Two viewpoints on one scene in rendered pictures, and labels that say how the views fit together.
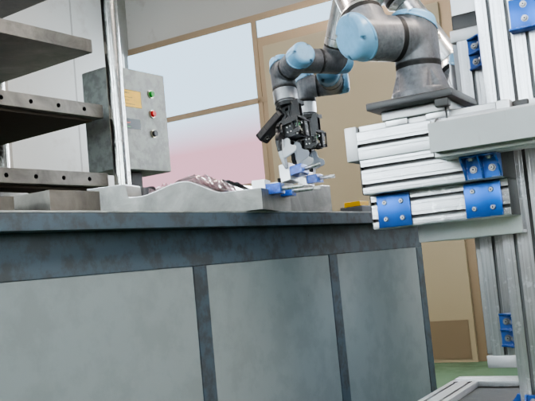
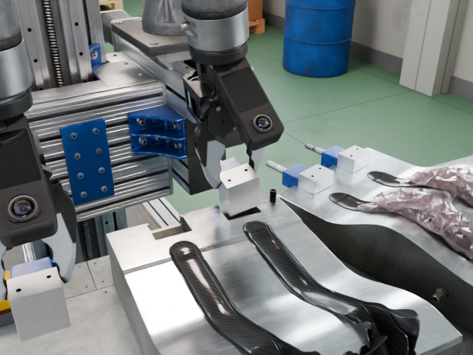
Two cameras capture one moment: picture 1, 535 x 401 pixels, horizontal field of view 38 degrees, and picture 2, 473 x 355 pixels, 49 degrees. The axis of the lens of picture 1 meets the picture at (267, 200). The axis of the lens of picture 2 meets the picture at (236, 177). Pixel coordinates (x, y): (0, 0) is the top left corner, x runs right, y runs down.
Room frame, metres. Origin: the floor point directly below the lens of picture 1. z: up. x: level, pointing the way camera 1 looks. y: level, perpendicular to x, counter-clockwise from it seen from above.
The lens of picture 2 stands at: (2.91, 0.24, 1.31)
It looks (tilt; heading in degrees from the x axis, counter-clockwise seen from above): 30 degrees down; 209
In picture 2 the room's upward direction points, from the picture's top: straight up
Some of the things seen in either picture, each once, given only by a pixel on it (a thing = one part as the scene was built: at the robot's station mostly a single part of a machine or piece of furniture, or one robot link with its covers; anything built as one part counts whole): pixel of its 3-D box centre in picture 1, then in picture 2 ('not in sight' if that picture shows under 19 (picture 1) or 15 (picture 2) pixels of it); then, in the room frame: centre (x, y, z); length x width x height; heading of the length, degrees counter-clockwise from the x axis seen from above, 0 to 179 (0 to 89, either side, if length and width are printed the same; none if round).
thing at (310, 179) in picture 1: (317, 178); (33, 276); (2.63, -0.17, 0.93); 0.13 x 0.05 x 0.05; 55
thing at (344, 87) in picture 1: (332, 83); not in sight; (2.61, -0.25, 1.25); 0.11 x 0.11 x 0.08; 81
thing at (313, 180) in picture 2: (290, 191); (294, 175); (2.16, -0.07, 0.85); 0.13 x 0.05 x 0.05; 72
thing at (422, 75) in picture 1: (419, 82); (177, 3); (1.99, -0.42, 1.09); 0.15 x 0.15 x 0.10
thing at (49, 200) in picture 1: (48, 210); not in sight; (1.85, 0.52, 0.83); 0.20 x 0.15 x 0.07; 55
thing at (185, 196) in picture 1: (191, 200); (456, 227); (2.18, 0.21, 0.85); 0.50 x 0.26 x 0.11; 72
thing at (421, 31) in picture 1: (412, 38); not in sight; (1.99, -0.41, 1.20); 0.13 x 0.12 x 0.14; 115
